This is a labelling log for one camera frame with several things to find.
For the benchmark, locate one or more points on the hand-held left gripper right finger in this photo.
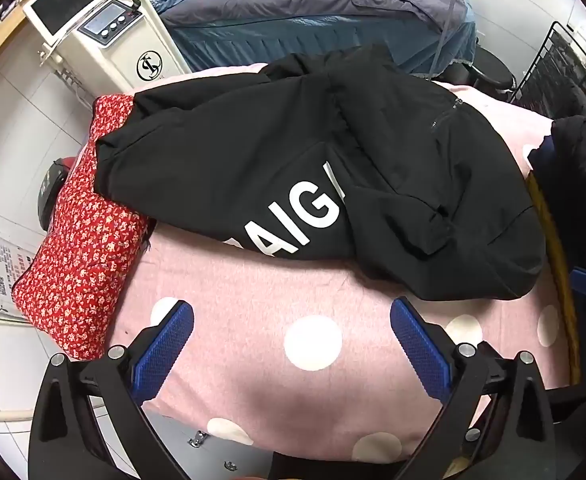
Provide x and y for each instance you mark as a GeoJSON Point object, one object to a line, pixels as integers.
{"type": "Point", "coordinates": [418, 350]}

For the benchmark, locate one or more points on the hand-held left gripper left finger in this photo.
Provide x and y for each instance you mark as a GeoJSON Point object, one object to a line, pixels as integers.
{"type": "Point", "coordinates": [165, 345]}

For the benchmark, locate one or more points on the black jacket with white print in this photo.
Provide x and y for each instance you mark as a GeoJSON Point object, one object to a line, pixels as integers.
{"type": "Point", "coordinates": [253, 160]}

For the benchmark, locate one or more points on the yellow curved strip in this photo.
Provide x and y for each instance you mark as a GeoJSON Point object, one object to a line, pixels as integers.
{"type": "Point", "coordinates": [555, 260]}

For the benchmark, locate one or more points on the pink polka dot blanket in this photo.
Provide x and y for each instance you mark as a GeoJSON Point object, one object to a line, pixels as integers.
{"type": "Point", "coordinates": [253, 310]}

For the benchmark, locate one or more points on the metal bolt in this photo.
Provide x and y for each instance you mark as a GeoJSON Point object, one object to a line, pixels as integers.
{"type": "Point", "coordinates": [198, 440]}
{"type": "Point", "coordinates": [231, 465]}

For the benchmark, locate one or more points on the dark quilted jacket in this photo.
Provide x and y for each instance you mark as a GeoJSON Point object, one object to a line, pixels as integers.
{"type": "Point", "coordinates": [585, 170]}

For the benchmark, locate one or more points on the black round device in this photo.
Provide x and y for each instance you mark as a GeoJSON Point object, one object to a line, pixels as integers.
{"type": "Point", "coordinates": [50, 195]}

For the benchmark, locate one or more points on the black round stool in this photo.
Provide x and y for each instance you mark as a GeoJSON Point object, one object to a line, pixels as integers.
{"type": "Point", "coordinates": [493, 70]}

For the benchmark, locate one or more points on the white machine with screen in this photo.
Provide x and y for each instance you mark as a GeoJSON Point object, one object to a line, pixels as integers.
{"type": "Point", "coordinates": [123, 50]}

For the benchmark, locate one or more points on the clear plastic pole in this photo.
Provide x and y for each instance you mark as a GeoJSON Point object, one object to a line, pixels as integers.
{"type": "Point", "coordinates": [450, 15]}

